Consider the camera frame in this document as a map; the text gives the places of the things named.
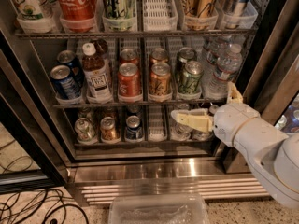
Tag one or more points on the red cola can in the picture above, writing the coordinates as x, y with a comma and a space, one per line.
129, 80
129, 55

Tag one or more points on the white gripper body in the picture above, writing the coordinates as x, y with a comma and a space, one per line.
231, 119

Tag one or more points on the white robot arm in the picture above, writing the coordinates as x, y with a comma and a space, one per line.
271, 155

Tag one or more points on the front water bottle middle shelf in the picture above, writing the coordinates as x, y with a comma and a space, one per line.
227, 65

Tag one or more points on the water bottle shelf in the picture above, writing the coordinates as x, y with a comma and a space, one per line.
213, 46
227, 65

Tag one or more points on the red coca-cola can top shelf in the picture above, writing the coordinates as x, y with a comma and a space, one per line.
78, 13

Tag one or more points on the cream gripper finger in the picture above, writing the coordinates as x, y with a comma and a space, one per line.
194, 119
233, 94

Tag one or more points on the green tall can top shelf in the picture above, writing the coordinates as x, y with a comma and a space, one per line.
119, 14

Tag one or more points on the rear water bottle middle shelf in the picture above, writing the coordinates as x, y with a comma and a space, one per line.
213, 46

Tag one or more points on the clear plastic bin on floor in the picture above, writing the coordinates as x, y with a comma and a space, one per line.
159, 209

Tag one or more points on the rear blue can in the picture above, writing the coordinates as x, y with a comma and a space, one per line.
70, 59

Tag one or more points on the rear red cola can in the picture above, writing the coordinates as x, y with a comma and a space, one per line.
129, 55

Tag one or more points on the front iced tea bottle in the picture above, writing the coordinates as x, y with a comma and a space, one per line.
95, 71

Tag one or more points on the white green can bottom shelf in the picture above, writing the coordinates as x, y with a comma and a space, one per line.
84, 130

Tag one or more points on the iced tea bottle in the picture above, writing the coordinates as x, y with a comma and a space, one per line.
95, 71
101, 47

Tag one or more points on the orange can bottom shelf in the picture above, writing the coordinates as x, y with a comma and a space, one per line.
108, 129

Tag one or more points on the dark tall can top shelf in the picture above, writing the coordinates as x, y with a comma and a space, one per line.
234, 9

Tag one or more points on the rear iced tea bottle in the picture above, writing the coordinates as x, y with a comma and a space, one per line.
101, 47

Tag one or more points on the front red cola can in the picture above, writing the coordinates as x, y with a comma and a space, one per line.
129, 80

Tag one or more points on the front orange can middle shelf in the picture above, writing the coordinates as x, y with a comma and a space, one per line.
159, 79

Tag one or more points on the white green 7up can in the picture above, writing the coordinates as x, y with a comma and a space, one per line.
34, 9

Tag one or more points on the orange tall can top shelf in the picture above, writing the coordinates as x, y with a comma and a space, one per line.
198, 13

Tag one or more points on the fridge glass door right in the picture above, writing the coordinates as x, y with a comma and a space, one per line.
269, 79

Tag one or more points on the empty white top shelf tray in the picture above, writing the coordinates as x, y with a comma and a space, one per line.
159, 15

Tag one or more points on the blue can bottom shelf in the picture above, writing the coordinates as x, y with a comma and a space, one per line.
134, 129

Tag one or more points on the fridge bottom vent grille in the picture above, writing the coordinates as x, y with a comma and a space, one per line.
232, 188

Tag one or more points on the tea bottle bottom shelf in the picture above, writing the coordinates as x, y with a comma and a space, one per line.
202, 136

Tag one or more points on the rear orange can middle shelf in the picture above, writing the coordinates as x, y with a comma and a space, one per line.
158, 55

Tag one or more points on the clear bottle bottom shelf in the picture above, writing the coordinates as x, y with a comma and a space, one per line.
180, 132

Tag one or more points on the front blue can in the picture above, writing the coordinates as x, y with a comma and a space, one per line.
64, 83

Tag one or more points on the empty white shelf tray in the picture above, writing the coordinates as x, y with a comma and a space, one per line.
157, 130
159, 15

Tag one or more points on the empty white bottom shelf tray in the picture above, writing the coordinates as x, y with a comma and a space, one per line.
157, 130

